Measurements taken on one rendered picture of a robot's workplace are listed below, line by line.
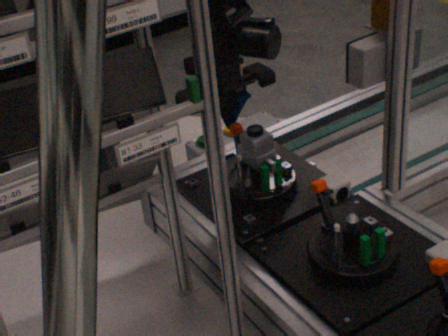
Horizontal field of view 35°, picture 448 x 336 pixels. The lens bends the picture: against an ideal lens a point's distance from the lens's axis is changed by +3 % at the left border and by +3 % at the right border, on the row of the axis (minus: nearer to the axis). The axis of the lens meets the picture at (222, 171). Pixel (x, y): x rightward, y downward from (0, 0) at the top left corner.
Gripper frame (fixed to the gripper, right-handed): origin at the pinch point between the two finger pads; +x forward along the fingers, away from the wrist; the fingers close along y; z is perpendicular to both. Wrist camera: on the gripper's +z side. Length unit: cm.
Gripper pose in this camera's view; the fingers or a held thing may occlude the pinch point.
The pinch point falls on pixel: (228, 112)
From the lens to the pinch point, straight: 130.7
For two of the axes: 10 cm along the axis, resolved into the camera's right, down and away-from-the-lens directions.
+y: -8.4, 3.6, -4.1
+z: -5.4, -4.3, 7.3
